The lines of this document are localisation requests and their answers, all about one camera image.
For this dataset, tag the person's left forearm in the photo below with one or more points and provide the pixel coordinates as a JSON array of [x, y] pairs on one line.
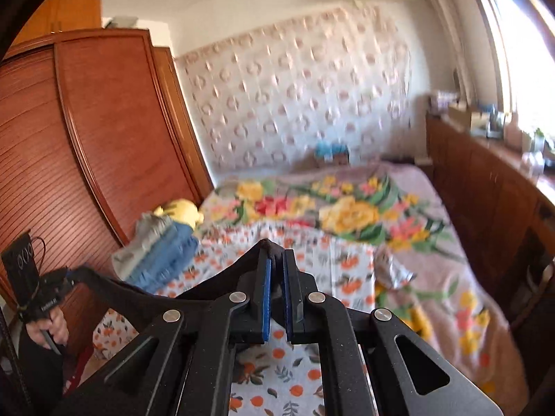
[[41, 372]]

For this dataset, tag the floral blanket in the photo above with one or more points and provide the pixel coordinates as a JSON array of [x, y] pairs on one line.
[[433, 268]]

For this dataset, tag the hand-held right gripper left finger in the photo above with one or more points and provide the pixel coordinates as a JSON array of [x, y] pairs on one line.
[[267, 299]]

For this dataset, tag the orange fruit print bedsheet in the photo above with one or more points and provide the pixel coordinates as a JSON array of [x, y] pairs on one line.
[[342, 268]]

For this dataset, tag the light blue folded jeans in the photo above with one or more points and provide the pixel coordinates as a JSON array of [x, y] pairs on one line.
[[170, 236]]

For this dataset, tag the window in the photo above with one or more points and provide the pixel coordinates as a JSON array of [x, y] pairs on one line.
[[524, 52]]

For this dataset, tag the person's left hand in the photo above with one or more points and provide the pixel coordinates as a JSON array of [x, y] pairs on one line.
[[54, 329]]

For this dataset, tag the yellow plush toy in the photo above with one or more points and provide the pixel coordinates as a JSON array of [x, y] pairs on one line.
[[182, 212]]

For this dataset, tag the blue packet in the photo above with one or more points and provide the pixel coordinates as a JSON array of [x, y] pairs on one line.
[[331, 151]]

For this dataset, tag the brown wooden wardrobe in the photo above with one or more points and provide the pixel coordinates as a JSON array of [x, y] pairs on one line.
[[86, 138]]

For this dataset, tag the wooden side cabinet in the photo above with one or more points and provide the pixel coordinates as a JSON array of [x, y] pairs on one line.
[[477, 182]]

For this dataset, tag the stack of folded jeans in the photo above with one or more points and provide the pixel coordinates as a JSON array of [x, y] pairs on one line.
[[145, 234]]

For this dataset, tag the cluttered small containers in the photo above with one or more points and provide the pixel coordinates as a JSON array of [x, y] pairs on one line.
[[490, 121]]

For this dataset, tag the black pants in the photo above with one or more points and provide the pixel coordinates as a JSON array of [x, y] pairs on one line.
[[240, 271]]

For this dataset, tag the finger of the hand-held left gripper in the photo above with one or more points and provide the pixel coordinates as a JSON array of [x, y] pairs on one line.
[[80, 278]]

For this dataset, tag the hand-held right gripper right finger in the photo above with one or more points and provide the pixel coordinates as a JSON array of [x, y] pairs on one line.
[[288, 299]]

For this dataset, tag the orange wooden upper cupboard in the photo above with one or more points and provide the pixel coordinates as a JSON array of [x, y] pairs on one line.
[[65, 13]]

